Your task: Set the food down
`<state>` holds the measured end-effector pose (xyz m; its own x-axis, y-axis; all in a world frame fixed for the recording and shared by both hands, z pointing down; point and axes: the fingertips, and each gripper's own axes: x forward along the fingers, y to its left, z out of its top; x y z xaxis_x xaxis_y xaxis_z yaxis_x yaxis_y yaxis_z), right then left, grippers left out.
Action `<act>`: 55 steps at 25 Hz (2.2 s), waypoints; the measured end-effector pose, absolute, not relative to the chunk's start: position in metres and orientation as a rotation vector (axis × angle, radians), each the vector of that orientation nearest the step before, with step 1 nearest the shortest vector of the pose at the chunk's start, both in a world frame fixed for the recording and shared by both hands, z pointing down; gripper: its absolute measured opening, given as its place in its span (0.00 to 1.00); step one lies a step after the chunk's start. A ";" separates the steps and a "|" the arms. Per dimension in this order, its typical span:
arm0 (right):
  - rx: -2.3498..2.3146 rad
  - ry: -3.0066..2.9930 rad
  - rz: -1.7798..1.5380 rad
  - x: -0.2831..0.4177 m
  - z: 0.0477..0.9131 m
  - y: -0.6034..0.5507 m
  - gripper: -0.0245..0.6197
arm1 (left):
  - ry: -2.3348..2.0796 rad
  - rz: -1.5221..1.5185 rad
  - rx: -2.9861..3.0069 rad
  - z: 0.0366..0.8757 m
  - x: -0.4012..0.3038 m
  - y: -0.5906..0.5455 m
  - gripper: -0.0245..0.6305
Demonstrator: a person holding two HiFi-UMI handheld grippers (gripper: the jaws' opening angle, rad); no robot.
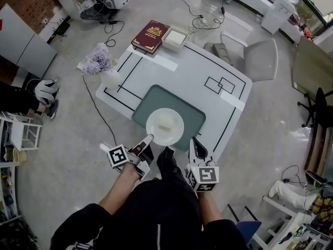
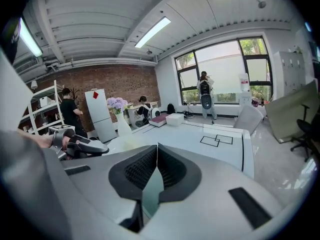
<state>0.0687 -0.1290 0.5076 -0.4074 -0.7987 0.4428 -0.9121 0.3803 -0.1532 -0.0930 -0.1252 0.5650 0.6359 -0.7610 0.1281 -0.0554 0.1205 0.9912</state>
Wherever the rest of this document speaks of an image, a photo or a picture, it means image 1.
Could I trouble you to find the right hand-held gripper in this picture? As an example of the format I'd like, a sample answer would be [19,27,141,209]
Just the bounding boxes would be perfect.
[186,137,220,193]

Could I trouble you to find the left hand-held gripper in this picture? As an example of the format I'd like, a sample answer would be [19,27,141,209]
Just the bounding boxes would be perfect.
[106,134,155,182]

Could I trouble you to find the white round plate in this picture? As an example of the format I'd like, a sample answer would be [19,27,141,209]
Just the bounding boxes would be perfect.
[145,108,185,147]

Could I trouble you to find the person's left forearm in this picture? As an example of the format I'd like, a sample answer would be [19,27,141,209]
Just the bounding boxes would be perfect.
[98,164,143,216]

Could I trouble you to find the person's right forearm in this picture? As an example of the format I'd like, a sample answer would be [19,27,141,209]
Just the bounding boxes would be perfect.
[197,190,225,228]

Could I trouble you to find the green tray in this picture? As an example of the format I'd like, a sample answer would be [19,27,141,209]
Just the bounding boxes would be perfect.
[131,84,207,152]

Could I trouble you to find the person's black clothing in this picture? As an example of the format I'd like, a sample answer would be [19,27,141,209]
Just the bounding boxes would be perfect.
[50,146,248,250]

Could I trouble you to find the white vase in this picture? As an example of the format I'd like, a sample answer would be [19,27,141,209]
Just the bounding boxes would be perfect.
[100,69,122,90]

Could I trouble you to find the white table with black lines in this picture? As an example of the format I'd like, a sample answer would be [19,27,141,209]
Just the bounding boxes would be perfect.
[95,39,253,164]

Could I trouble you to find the blue chair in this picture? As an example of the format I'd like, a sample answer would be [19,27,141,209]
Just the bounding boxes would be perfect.
[227,204,262,244]

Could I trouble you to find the purple flowers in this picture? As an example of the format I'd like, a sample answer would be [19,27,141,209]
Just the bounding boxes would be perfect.
[82,42,119,76]

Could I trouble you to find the white square container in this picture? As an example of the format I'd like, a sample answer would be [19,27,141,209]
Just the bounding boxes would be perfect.
[161,27,189,54]

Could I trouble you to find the white workbench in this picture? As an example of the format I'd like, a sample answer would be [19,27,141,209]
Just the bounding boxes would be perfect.
[262,195,333,250]

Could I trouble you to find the grey chair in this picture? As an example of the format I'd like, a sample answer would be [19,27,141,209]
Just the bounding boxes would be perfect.
[203,31,279,82]

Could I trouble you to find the dark red book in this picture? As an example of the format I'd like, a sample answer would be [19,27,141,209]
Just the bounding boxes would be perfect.
[131,20,171,55]

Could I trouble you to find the white grey bag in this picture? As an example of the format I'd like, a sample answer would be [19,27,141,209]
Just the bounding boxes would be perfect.
[25,78,60,107]

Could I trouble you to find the brown wooden bench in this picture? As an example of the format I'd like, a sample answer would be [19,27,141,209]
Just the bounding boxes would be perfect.
[304,126,333,177]

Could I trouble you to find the beige bin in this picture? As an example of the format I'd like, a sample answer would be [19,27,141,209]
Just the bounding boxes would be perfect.
[12,148,28,166]

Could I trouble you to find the white stool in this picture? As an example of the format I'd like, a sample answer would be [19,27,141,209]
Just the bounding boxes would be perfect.
[0,112,44,152]

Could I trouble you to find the black office chair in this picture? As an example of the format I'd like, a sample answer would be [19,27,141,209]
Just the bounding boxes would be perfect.
[297,87,333,130]

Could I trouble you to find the grey flat board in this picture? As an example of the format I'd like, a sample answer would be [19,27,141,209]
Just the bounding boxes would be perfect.
[291,35,333,98]

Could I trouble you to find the white storage shelf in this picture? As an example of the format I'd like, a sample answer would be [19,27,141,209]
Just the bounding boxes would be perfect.
[0,162,21,225]

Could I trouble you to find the black router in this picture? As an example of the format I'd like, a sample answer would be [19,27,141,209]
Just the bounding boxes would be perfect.
[49,16,70,38]

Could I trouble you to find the white refrigerator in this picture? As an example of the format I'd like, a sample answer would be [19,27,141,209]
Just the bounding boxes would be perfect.
[0,3,57,79]

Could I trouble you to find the white desk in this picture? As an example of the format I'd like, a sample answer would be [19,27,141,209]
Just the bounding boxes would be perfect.
[53,0,86,19]

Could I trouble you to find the black cable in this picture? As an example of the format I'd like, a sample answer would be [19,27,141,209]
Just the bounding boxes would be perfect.
[82,74,118,147]

